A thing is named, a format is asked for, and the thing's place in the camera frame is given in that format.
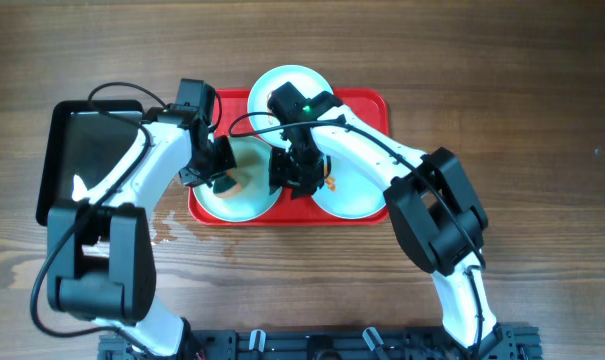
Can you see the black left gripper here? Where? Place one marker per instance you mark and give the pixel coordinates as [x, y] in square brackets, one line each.
[214, 163]

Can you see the white plate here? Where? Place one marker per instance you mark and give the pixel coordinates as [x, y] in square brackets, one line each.
[307, 81]
[252, 173]
[347, 194]

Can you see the black water basin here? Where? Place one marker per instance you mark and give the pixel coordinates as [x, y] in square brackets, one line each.
[83, 147]

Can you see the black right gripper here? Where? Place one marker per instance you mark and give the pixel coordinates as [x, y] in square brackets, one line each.
[292, 171]

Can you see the orange green sponge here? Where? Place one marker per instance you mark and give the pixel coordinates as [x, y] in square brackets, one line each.
[227, 185]

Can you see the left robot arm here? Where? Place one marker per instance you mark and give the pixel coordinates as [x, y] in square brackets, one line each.
[100, 266]

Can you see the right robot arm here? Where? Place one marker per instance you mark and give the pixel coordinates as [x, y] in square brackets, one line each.
[435, 213]

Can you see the red plastic tray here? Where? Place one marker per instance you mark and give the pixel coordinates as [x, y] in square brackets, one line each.
[367, 104]

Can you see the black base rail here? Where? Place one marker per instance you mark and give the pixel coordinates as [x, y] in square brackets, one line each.
[503, 342]

